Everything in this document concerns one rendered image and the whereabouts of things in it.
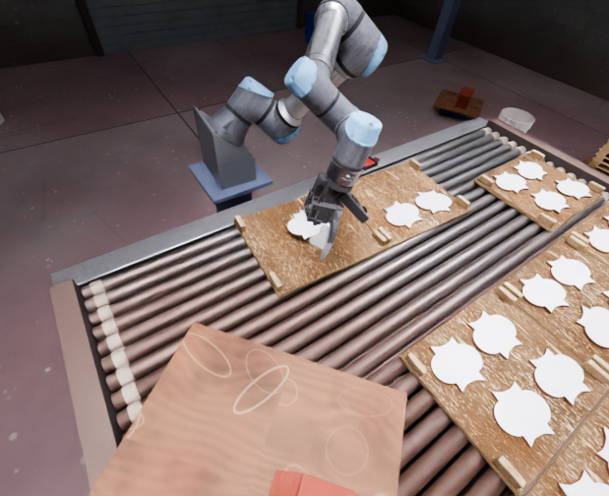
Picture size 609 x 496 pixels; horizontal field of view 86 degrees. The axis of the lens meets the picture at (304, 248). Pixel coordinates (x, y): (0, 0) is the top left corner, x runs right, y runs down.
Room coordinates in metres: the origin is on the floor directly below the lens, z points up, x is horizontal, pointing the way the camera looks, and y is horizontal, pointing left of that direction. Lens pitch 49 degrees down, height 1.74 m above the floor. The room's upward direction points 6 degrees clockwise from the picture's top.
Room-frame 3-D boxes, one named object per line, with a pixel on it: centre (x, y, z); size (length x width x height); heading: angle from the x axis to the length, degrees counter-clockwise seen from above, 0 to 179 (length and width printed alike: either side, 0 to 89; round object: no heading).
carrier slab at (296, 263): (0.76, -0.01, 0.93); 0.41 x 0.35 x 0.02; 124
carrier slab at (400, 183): (1.00, -0.35, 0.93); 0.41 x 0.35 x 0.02; 124
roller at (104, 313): (0.99, -0.21, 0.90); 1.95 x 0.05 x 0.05; 128
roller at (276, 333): (0.75, -0.39, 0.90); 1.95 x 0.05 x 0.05; 128
